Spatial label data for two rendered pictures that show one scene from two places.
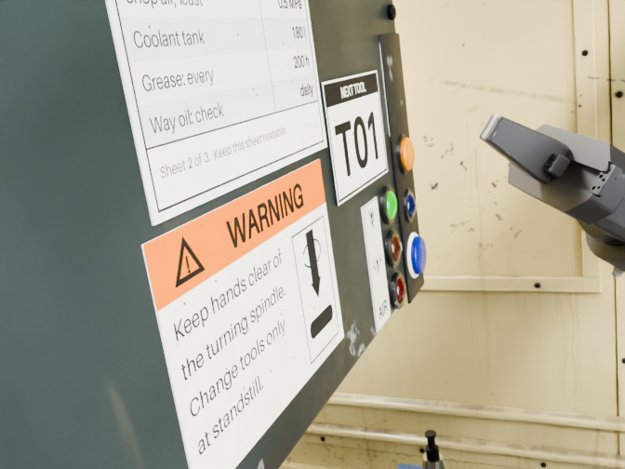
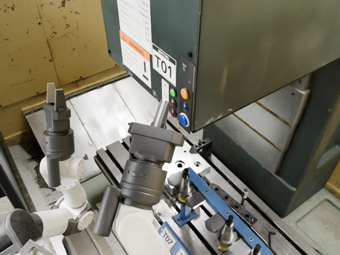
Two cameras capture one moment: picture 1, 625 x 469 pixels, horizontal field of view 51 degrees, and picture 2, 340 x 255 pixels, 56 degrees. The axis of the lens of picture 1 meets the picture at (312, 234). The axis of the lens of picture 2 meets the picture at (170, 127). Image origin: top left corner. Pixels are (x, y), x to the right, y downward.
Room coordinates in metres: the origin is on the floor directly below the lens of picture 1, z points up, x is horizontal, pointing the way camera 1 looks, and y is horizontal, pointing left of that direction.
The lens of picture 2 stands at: (0.75, -0.59, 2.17)
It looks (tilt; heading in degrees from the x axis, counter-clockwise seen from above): 44 degrees down; 120
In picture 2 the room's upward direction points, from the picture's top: straight up
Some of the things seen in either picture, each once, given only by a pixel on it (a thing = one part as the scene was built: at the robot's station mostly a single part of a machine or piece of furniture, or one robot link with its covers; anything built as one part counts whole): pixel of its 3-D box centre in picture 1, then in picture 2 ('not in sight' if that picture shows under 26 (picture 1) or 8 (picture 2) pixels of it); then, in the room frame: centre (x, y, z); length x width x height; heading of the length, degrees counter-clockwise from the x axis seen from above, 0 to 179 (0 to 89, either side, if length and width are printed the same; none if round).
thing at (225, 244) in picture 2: not in sight; (226, 236); (0.65, -0.07, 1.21); 0.06 x 0.06 x 0.03
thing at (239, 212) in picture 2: not in sight; (230, 206); (0.59, 0.23, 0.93); 0.26 x 0.05 x 0.06; 160
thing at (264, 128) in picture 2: not in sight; (251, 110); (0.51, 0.64, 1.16); 0.48 x 0.05 x 0.51; 155
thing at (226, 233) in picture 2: not in sight; (227, 228); (0.65, -0.07, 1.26); 0.04 x 0.04 x 0.07
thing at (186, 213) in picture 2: not in sight; (186, 197); (0.43, 0.10, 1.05); 0.10 x 0.05 x 0.30; 65
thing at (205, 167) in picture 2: not in sight; (173, 160); (0.25, 0.31, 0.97); 0.29 x 0.23 x 0.05; 155
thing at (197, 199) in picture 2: not in sight; (194, 200); (0.51, 0.00, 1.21); 0.07 x 0.05 x 0.01; 65
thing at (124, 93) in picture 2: not in sight; (115, 129); (-0.29, 0.52, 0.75); 0.89 x 0.67 x 0.26; 65
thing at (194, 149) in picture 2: not in sight; (200, 149); (0.34, 0.44, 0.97); 0.13 x 0.03 x 0.15; 65
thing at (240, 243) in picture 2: not in sight; (238, 249); (0.70, -0.09, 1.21); 0.07 x 0.05 x 0.01; 65
